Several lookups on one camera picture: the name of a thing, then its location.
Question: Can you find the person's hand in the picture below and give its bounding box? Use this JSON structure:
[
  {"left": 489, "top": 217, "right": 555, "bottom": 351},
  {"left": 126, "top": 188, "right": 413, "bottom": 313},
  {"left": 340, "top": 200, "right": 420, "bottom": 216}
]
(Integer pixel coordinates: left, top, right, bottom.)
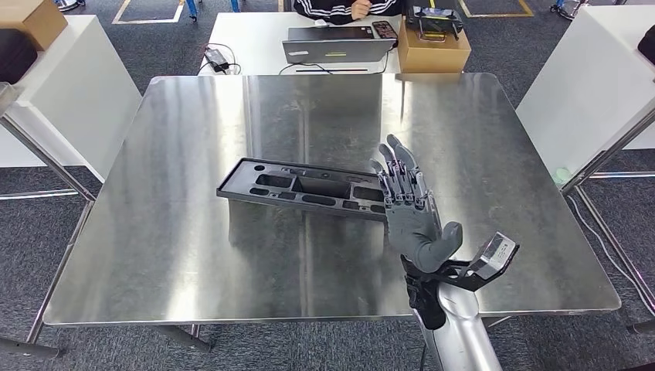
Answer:
[{"left": 350, "top": 0, "right": 373, "bottom": 22}]

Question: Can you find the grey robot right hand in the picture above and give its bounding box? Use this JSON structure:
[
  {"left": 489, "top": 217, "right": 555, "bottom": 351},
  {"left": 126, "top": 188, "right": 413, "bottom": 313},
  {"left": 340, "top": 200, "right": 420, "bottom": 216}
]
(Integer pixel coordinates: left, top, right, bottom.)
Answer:
[{"left": 369, "top": 134, "right": 464, "bottom": 275}]

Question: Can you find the black plastic plate holder part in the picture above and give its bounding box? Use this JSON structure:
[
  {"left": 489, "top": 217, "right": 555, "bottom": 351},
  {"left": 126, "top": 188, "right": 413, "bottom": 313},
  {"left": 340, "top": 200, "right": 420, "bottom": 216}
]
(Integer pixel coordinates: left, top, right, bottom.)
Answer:
[{"left": 216, "top": 157, "right": 390, "bottom": 222}]

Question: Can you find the black smartphone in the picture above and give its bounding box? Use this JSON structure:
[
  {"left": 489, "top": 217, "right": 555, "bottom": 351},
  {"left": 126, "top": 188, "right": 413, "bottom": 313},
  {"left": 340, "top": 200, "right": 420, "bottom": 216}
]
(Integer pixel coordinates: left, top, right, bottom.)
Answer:
[{"left": 372, "top": 20, "right": 399, "bottom": 41}]

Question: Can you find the person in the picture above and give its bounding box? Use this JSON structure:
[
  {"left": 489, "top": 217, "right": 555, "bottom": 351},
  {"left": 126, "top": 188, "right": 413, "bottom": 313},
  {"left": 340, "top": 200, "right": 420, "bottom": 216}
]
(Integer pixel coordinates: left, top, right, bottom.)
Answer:
[{"left": 294, "top": 0, "right": 402, "bottom": 26}]

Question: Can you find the grey laptop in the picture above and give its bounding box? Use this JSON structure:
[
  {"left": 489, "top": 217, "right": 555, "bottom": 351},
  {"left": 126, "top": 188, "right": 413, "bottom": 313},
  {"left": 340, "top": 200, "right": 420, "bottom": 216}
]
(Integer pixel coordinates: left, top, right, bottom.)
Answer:
[{"left": 282, "top": 26, "right": 398, "bottom": 65}]

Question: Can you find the brown cardboard box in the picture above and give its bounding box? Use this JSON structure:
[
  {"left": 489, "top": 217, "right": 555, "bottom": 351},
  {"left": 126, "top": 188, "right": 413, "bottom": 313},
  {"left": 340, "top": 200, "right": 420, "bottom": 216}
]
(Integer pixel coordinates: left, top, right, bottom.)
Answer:
[
  {"left": 0, "top": 0, "right": 69, "bottom": 51},
  {"left": 398, "top": 20, "right": 472, "bottom": 74}
]

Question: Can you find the black power adapter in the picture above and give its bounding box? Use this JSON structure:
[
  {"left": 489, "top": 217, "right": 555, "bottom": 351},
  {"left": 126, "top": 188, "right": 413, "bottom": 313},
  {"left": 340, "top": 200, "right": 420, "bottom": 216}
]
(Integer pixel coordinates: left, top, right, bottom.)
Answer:
[{"left": 204, "top": 46, "right": 231, "bottom": 73}]

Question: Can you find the pale yellow floor tape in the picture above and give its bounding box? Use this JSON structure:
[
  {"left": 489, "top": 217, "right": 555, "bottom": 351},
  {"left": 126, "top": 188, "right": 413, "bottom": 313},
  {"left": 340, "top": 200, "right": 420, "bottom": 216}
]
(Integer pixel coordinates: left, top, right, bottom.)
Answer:
[{"left": 111, "top": 0, "right": 185, "bottom": 25}]

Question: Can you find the white upright panel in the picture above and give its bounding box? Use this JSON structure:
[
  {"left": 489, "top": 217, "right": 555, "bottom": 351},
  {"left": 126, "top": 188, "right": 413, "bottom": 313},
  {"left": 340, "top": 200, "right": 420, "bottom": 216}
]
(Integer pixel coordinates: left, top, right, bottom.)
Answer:
[
  {"left": 0, "top": 15, "right": 143, "bottom": 182},
  {"left": 515, "top": 5, "right": 655, "bottom": 178}
]

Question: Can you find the black bag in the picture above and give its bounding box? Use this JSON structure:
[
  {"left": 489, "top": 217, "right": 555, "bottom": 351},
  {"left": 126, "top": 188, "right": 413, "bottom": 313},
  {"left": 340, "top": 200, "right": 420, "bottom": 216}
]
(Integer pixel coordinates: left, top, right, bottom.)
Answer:
[
  {"left": 0, "top": 28, "right": 39, "bottom": 86},
  {"left": 636, "top": 24, "right": 655, "bottom": 66}
]

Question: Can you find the black camera bracket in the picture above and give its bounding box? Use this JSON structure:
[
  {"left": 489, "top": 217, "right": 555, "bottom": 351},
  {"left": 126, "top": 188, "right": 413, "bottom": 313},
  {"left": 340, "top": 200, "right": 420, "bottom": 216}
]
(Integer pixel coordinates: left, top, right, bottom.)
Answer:
[{"left": 404, "top": 258, "right": 521, "bottom": 294}]

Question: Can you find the black device with handles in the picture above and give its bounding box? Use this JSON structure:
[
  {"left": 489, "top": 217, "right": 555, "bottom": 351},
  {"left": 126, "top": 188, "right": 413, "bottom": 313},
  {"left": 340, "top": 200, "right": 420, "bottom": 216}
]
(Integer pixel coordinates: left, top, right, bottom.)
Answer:
[{"left": 404, "top": 5, "right": 464, "bottom": 43}]

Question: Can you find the black laptop cable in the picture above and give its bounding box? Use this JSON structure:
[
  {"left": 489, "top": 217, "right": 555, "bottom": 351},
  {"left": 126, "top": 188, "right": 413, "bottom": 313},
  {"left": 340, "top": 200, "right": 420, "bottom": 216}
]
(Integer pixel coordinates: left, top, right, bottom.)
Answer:
[{"left": 278, "top": 61, "right": 334, "bottom": 76}]

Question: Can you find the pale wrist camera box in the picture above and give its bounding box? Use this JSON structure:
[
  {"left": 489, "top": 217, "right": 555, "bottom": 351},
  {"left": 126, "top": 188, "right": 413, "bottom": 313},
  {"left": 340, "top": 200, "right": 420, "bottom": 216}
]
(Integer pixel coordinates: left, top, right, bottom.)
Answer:
[{"left": 470, "top": 231, "right": 521, "bottom": 280}]

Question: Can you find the white floor cable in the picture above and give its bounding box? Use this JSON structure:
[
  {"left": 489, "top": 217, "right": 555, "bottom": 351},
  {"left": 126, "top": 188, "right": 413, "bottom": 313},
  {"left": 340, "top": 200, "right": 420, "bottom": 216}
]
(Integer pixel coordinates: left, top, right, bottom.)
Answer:
[{"left": 566, "top": 194, "right": 655, "bottom": 316}]

